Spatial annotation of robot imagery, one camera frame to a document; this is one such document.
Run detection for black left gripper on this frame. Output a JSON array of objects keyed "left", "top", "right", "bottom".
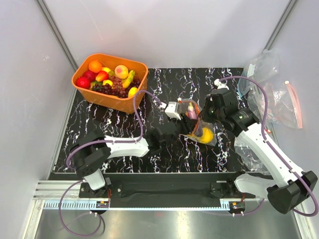
[{"left": 162, "top": 113, "right": 197, "bottom": 149}]

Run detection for purple eggplant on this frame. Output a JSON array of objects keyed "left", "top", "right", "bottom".
[{"left": 187, "top": 102, "right": 197, "bottom": 120}]

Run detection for clear zip bag orange zipper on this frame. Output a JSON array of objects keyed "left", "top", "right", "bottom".
[{"left": 178, "top": 98, "right": 217, "bottom": 146}]

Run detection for yellow lemon large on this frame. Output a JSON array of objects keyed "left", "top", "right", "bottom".
[{"left": 199, "top": 127, "right": 214, "bottom": 144}]

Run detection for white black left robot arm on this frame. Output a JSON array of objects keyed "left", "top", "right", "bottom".
[{"left": 66, "top": 115, "right": 197, "bottom": 197}]

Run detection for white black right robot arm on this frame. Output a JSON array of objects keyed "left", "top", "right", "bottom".
[{"left": 200, "top": 88, "right": 318, "bottom": 214}]

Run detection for clear blue zip bag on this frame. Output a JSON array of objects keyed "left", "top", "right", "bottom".
[{"left": 238, "top": 48, "right": 280, "bottom": 98}]

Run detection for filled zip bag red zipper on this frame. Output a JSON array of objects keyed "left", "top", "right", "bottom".
[{"left": 247, "top": 81, "right": 303, "bottom": 129}]

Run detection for yellow lemon small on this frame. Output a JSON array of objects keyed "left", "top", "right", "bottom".
[{"left": 128, "top": 87, "right": 138, "bottom": 98}]

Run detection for green yellow banana bunch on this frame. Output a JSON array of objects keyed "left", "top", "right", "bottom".
[{"left": 122, "top": 70, "right": 135, "bottom": 89}]

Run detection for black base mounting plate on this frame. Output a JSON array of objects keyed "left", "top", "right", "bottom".
[{"left": 79, "top": 172, "right": 242, "bottom": 198}]

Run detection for dark purple grape bunch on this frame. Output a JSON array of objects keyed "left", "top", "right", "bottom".
[{"left": 90, "top": 77, "right": 141, "bottom": 99}]

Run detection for pink peach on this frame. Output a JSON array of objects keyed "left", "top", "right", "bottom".
[{"left": 114, "top": 65, "right": 129, "bottom": 80}]

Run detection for orange plastic fruit basket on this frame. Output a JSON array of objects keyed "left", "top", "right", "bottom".
[{"left": 72, "top": 54, "right": 148, "bottom": 114}]

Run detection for dark red apple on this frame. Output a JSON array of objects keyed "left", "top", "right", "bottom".
[{"left": 82, "top": 70, "right": 97, "bottom": 82}]

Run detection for bright red apple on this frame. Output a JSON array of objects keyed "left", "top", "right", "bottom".
[{"left": 75, "top": 76, "right": 91, "bottom": 89}]

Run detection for orange fruit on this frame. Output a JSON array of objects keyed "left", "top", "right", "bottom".
[{"left": 88, "top": 60, "right": 103, "bottom": 73}]

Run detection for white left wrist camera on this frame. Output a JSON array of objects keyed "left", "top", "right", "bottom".
[{"left": 164, "top": 102, "right": 181, "bottom": 120}]

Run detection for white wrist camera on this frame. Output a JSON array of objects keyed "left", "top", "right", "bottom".
[
  {"left": 214, "top": 79, "right": 229, "bottom": 90},
  {"left": 164, "top": 102, "right": 181, "bottom": 120}
]

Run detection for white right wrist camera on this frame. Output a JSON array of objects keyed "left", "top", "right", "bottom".
[{"left": 214, "top": 79, "right": 229, "bottom": 90}]

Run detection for aluminium rail frame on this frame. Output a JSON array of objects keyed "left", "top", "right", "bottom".
[{"left": 23, "top": 178, "right": 317, "bottom": 239}]

